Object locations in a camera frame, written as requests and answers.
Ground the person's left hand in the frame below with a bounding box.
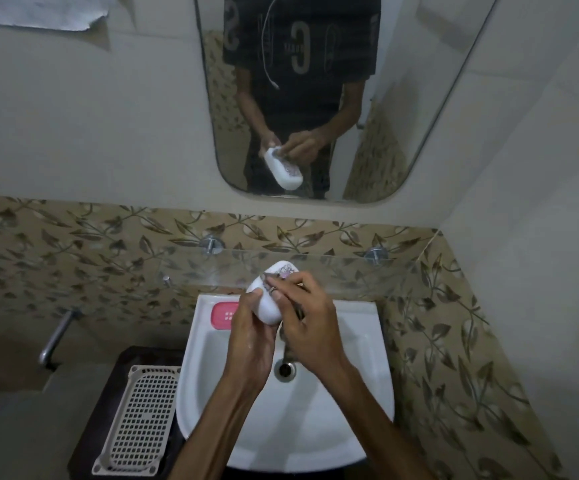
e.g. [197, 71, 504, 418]
[223, 287, 280, 393]

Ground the metal sink drain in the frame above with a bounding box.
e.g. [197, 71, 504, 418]
[273, 358, 298, 383]

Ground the white plastic perforated basket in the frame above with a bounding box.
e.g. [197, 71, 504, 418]
[92, 364, 182, 477]

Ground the clear glass shelf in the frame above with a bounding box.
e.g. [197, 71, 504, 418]
[159, 247, 420, 298]

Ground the white soap dish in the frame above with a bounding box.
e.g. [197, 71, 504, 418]
[246, 260, 300, 327]

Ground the person's left forearm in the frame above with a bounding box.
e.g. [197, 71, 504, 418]
[169, 377, 266, 480]

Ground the person's right hand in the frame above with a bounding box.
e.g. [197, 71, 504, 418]
[259, 271, 351, 385]

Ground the pink soap dish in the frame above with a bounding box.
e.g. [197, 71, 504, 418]
[210, 301, 242, 331]

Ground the person's right forearm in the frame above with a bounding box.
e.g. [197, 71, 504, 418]
[319, 367, 438, 480]

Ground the checkered cleaning cloth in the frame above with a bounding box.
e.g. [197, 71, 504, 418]
[278, 304, 306, 365]

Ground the white wash basin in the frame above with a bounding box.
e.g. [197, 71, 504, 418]
[175, 293, 395, 474]

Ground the rounded wall mirror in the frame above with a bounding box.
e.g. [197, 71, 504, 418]
[193, 0, 503, 205]

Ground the dark stool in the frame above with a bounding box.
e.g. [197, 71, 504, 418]
[67, 346, 188, 480]

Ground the torn white paper sheet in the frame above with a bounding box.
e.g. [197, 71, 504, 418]
[0, 0, 118, 32]

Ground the chrome wall tap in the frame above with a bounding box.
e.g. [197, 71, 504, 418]
[38, 308, 84, 371]

